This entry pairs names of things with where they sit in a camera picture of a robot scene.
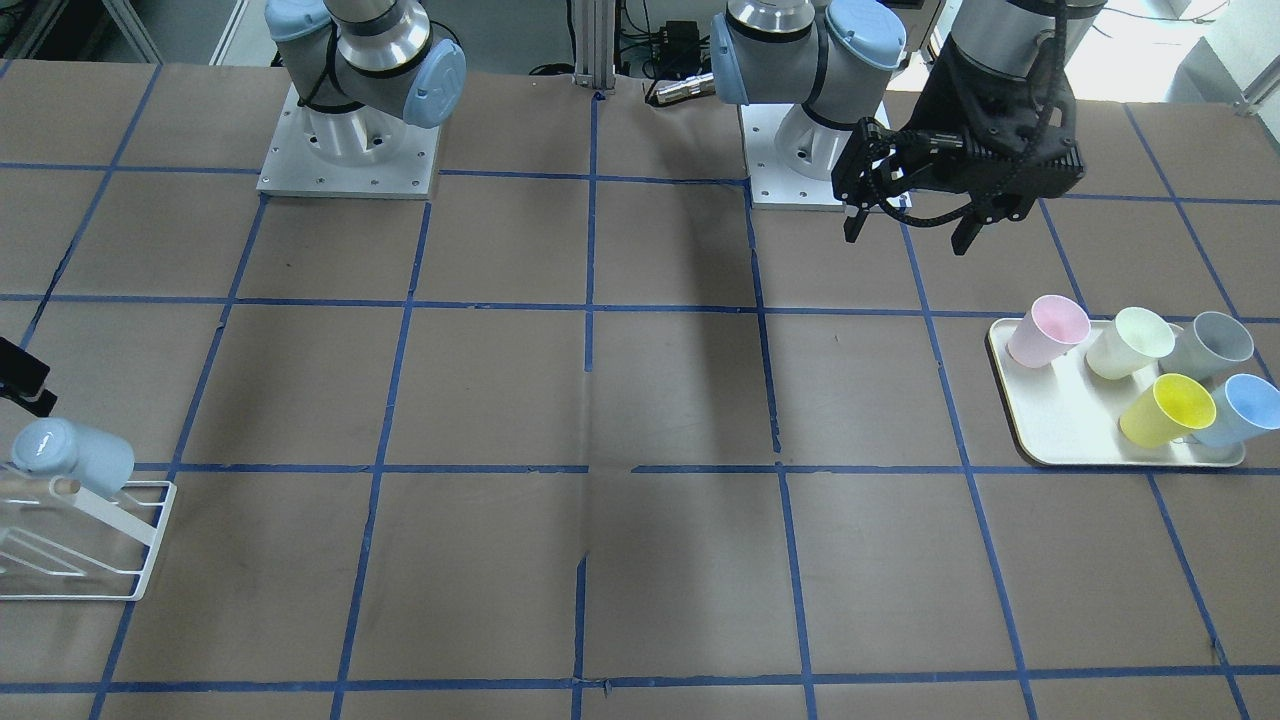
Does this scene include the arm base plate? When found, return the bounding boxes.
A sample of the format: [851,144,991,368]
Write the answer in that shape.
[256,87,439,201]
[739,104,850,213]

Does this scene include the white wire cup rack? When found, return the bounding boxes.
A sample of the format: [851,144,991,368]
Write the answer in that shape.
[1,465,177,602]

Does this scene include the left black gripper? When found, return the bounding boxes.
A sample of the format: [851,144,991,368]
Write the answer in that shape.
[831,50,1085,256]

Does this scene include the grey cup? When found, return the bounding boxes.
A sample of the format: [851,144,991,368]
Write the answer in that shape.
[1158,311,1254,380]

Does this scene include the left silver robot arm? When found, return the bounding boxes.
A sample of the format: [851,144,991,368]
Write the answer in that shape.
[708,1,1105,256]

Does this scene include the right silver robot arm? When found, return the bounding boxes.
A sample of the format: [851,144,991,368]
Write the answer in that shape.
[3,1,466,328]

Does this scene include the aluminium frame post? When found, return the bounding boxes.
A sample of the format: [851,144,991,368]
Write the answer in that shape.
[568,1,620,96]

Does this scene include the pale green cup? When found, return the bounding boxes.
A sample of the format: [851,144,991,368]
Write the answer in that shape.
[1085,307,1176,380]

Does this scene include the cream plastic tray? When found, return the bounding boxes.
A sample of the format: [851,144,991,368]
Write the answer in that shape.
[987,318,1245,468]

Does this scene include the pink cup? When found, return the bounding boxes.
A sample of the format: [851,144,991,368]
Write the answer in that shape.
[1006,293,1092,368]

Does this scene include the yellow cup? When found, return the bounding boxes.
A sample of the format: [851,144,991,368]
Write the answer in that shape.
[1117,373,1219,448]

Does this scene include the light blue ikea cup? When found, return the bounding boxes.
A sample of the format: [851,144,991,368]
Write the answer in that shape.
[10,416,134,498]

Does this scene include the blue cup on tray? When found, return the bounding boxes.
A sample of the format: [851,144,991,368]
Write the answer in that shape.
[1192,373,1279,447]

